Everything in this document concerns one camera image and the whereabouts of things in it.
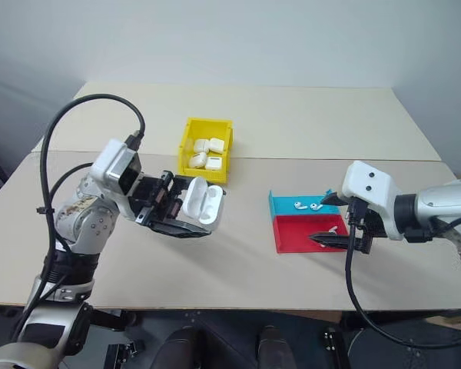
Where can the yellow plastic bin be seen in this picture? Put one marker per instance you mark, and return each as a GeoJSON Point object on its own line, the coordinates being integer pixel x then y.
{"type": "Point", "coordinates": [185, 150]}

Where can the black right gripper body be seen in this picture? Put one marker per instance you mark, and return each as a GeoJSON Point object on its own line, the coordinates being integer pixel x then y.
{"type": "Point", "coordinates": [369, 230]}

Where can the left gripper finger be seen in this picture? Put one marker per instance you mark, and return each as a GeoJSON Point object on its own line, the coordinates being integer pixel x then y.
{"type": "Point", "coordinates": [182, 180]}
{"type": "Point", "coordinates": [180, 230]}

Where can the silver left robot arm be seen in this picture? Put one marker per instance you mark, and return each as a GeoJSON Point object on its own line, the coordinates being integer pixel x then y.
{"type": "Point", "coordinates": [86, 227]}

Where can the closed white earbud case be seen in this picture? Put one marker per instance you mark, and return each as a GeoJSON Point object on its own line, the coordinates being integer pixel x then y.
{"type": "Point", "coordinates": [217, 145]}
{"type": "Point", "coordinates": [201, 145]}
{"type": "Point", "coordinates": [197, 160]}
{"type": "Point", "coordinates": [213, 163]}

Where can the blue plastic tray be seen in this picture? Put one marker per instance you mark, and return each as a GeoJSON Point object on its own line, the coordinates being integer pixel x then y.
{"type": "Point", "coordinates": [284, 205]}

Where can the red plastic tray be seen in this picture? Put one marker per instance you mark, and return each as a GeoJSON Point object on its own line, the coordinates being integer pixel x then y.
{"type": "Point", "coordinates": [296, 234]}

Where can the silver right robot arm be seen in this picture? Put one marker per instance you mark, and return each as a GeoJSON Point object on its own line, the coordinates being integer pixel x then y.
{"type": "Point", "coordinates": [442, 203]}

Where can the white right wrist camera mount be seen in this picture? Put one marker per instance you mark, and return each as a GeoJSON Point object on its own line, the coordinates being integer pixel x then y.
{"type": "Point", "coordinates": [369, 184]}

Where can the dark rounded shape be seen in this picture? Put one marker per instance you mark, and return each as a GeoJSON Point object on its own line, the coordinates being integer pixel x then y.
{"type": "Point", "coordinates": [184, 348]}
{"type": "Point", "coordinates": [273, 348]}

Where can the white earbud case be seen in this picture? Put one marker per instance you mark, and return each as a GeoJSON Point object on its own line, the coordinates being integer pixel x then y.
{"type": "Point", "coordinates": [201, 145]}
{"type": "Point", "coordinates": [213, 163]}
{"type": "Point", "coordinates": [197, 160]}
{"type": "Point", "coordinates": [207, 203]}
{"type": "Point", "coordinates": [217, 145]}

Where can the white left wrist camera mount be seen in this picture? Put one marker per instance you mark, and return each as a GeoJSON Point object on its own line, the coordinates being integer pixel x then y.
{"type": "Point", "coordinates": [107, 165]}

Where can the white earbud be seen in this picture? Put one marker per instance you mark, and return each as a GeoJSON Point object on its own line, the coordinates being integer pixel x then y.
{"type": "Point", "coordinates": [315, 206]}
{"type": "Point", "coordinates": [332, 230]}
{"type": "Point", "coordinates": [300, 205]}

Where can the black metal bracket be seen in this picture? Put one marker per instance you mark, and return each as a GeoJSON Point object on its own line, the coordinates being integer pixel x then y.
{"type": "Point", "coordinates": [335, 348]}
{"type": "Point", "coordinates": [125, 353]}

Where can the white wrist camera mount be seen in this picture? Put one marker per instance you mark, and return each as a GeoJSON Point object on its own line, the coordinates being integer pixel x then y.
{"type": "Point", "coordinates": [369, 184]}
{"type": "Point", "coordinates": [107, 165]}

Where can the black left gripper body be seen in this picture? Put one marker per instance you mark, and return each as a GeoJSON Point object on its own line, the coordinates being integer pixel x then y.
{"type": "Point", "coordinates": [155, 196]}

